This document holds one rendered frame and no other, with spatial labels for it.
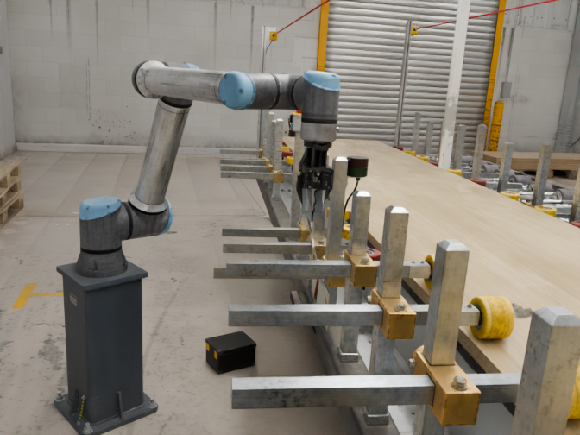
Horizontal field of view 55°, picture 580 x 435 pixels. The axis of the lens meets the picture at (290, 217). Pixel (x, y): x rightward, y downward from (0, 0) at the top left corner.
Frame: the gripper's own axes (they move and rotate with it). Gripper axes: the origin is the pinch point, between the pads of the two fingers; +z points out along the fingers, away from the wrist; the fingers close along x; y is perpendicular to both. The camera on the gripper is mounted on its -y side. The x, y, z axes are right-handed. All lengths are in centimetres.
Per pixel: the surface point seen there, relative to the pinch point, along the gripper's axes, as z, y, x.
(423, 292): 11.3, 25.0, 22.8
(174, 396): 101, -77, -40
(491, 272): 10.7, 12.7, 45.7
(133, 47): -65, -787, -154
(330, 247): 9.7, -3.6, 6.4
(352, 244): 1.2, 21.4, 6.0
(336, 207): -1.6, -3.6, 7.3
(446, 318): -3, 71, 7
